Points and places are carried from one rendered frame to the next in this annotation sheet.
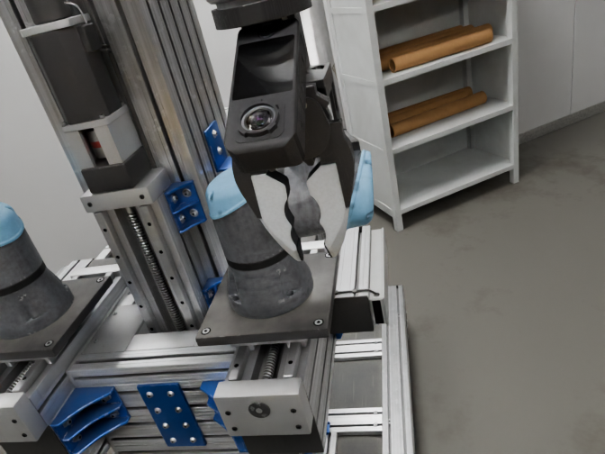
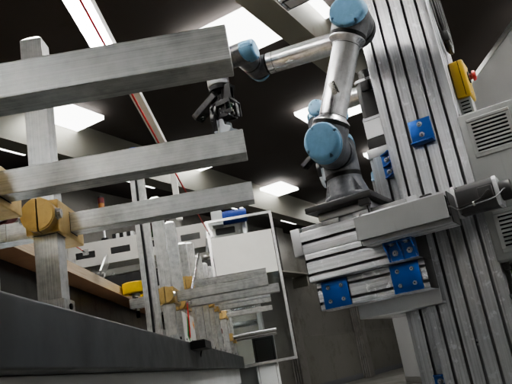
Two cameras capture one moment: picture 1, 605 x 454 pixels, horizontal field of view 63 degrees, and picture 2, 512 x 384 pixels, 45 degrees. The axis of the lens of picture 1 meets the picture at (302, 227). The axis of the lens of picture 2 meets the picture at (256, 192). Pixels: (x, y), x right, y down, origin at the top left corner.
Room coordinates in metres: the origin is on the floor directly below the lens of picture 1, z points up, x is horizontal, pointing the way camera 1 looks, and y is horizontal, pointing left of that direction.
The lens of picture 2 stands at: (0.89, -1.87, 0.58)
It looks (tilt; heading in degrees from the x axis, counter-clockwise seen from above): 16 degrees up; 103
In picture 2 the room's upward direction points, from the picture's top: 10 degrees counter-clockwise
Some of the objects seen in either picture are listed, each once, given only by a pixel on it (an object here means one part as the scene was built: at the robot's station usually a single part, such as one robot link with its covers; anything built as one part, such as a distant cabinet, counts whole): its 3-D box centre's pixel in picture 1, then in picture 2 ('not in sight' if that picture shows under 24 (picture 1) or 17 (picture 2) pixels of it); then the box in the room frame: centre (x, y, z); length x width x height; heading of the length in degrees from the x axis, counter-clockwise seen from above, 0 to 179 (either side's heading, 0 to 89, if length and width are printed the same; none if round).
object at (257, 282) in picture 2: not in sight; (199, 292); (0.22, -0.05, 0.84); 0.44 x 0.03 x 0.04; 14
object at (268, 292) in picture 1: (265, 267); (346, 189); (0.73, 0.08, 1.09); 0.15 x 0.15 x 0.10
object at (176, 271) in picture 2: not in sight; (178, 287); (0.08, 0.13, 0.90); 0.04 x 0.04 x 0.48; 14
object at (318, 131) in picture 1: (281, 80); (223, 104); (0.39, -0.01, 1.46); 0.09 x 0.08 x 0.12; 165
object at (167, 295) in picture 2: not in sight; (168, 297); (0.14, -0.09, 0.84); 0.14 x 0.06 x 0.05; 104
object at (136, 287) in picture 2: not in sight; (136, 299); (0.03, -0.10, 0.85); 0.08 x 0.08 x 0.11
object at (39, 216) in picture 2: not in sight; (53, 224); (0.38, -1.06, 0.84); 0.14 x 0.06 x 0.05; 104
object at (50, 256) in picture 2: not in sight; (44, 177); (0.38, -1.08, 0.91); 0.04 x 0.04 x 0.48; 14
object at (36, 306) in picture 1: (23, 293); not in sight; (0.85, 0.56, 1.09); 0.15 x 0.15 x 0.10
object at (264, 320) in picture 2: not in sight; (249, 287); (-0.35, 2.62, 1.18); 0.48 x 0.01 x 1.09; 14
